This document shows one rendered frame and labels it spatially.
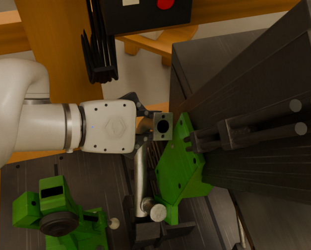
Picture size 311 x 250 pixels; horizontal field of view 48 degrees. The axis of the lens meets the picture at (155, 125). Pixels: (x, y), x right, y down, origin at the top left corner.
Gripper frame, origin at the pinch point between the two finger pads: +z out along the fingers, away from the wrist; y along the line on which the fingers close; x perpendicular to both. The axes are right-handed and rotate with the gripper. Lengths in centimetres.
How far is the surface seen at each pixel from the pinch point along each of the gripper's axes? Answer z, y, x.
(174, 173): 3.4, -9.6, -2.7
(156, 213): 1.4, -18.9, 0.5
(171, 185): 3.6, -12.4, -1.6
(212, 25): 131, 55, 182
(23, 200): -24.4, -15.8, 8.3
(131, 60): 63, 23, 182
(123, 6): -7.9, 22.0, -1.3
